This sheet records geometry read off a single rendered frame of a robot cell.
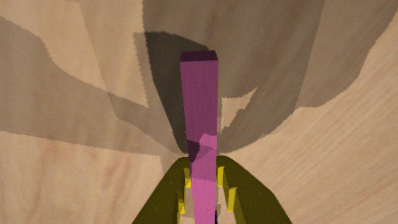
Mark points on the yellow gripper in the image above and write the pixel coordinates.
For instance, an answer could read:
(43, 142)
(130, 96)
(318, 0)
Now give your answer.
(250, 200)

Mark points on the pink rod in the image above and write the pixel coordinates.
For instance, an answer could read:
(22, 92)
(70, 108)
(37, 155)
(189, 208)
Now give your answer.
(199, 77)

